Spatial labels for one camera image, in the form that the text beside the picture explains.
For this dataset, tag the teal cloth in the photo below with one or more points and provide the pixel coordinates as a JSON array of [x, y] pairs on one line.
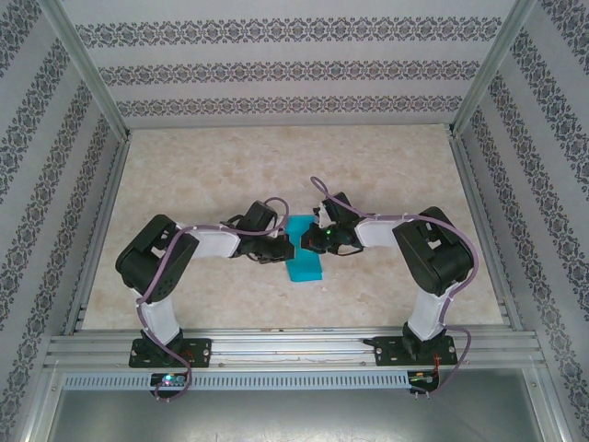
[[303, 271]]

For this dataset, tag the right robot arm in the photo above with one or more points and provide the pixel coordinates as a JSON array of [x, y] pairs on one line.
[[437, 262]]

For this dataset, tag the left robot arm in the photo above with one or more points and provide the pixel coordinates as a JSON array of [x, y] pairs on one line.
[[156, 258]]

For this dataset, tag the grey metal sheet panel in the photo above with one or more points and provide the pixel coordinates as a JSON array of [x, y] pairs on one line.
[[294, 419]]

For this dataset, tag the controller board with LEDs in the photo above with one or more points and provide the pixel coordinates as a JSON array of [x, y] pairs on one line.
[[421, 379], [168, 380]]

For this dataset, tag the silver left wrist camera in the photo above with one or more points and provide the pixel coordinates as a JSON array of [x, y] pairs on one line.
[[278, 234]]

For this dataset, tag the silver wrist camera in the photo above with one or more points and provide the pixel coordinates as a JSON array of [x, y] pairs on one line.
[[322, 214], [278, 234]]

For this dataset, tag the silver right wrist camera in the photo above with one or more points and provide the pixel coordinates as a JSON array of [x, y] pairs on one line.
[[322, 214]]

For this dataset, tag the long aluminium mounting rail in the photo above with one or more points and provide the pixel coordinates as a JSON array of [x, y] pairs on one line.
[[294, 345]]

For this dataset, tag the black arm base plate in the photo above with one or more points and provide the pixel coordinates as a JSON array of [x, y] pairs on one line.
[[389, 352], [200, 352]]

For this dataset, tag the aluminium table edge rail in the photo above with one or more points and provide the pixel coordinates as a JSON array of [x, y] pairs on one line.
[[480, 221], [108, 207]]

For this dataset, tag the aluminium frame post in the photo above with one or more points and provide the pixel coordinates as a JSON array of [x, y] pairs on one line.
[[492, 64], [87, 69]]

